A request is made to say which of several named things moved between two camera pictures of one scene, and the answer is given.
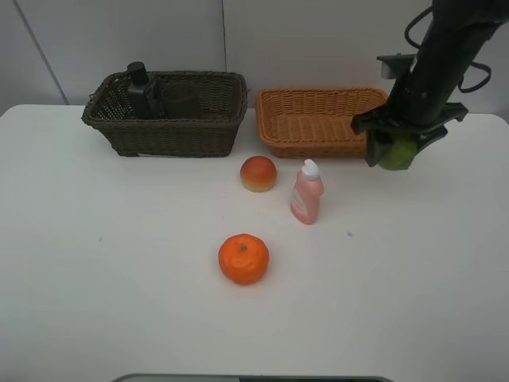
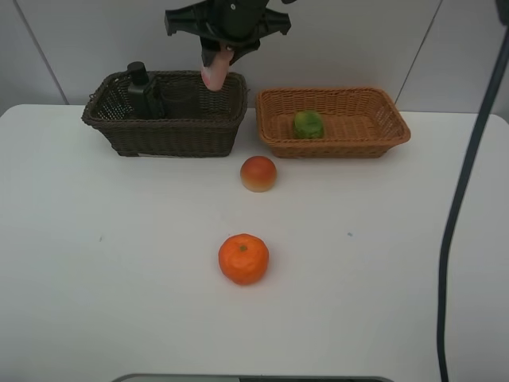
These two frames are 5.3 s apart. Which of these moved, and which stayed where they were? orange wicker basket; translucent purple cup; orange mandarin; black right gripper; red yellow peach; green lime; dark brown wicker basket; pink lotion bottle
Moved: black right gripper; pink lotion bottle; green lime
Stayed: translucent purple cup; orange wicker basket; red yellow peach; dark brown wicker basket; orange mandarin
